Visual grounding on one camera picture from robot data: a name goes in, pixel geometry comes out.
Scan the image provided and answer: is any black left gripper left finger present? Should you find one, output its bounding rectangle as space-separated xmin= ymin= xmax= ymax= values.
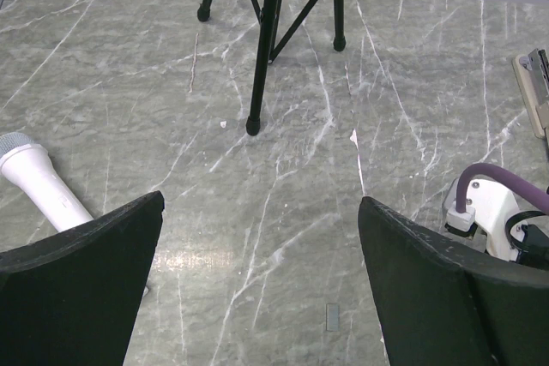
xmin=1 ymin=191 xmax=165 ymax=365

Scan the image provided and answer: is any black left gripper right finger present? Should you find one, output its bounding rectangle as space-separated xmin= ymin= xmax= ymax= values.
xmin=358 ymin=196 xmax=548 ymax=365

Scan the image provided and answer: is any white cylinder tube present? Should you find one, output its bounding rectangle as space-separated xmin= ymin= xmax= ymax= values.
xmin=1 ymin=132 xmax=94 ymax=233

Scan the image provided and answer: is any black music stand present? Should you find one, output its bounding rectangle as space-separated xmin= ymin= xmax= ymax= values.
xmin=196 ymin=0 xmax=347 ymax=137

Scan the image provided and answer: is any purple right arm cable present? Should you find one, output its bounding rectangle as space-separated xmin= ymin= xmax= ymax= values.
xmin=455 ymin=162 xmax=549 ymax=216

